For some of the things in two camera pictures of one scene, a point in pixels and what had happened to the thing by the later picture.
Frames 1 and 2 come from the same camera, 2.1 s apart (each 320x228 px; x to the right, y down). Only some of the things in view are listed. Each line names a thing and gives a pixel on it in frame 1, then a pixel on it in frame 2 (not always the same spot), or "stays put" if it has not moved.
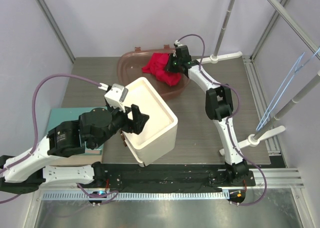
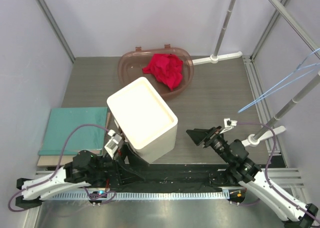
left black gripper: (137, 124) -> (126, 174)
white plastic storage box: (158, 135) stays put
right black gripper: (169, 68) -> (198, 135)
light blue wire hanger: (292, 74) -> (299, 68)
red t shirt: (157, 65) stays put
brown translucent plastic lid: (130, 67) stays put
